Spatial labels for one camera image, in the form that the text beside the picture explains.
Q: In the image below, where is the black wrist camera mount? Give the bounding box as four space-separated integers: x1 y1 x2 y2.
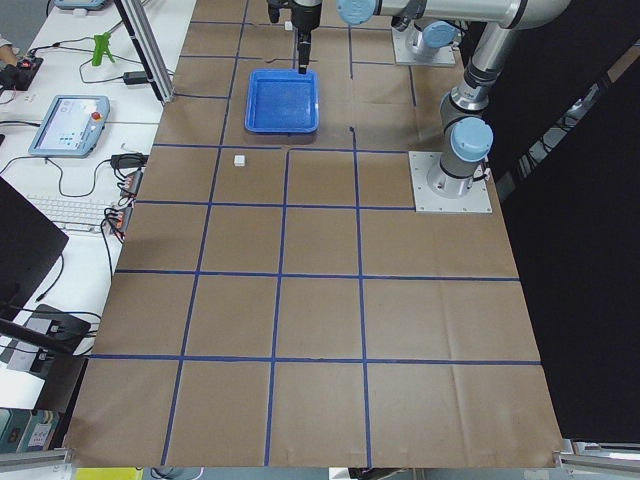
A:
267 0 291 24

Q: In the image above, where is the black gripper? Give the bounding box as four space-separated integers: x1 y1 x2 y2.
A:
291 0 321 75

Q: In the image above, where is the blue teach pendant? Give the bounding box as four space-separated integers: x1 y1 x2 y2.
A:
28 95 110 158

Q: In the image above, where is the blue plastic tray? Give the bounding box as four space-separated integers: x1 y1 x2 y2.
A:
244 69 320 134

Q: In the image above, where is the black power adapter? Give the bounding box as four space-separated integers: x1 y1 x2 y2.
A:
122 71 149 85

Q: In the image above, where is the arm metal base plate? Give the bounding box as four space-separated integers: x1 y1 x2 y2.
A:
392 27 456 68
408 151 492 214

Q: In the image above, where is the aluminium frame post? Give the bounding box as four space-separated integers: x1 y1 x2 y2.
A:
114 0 174 105

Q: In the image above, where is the white keyboard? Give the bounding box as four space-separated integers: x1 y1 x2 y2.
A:
26 195 122 234

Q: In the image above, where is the black monitor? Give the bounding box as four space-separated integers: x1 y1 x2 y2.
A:
0 179 68 321

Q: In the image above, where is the green plastic clamp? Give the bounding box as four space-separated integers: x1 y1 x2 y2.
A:
91 32 115 67

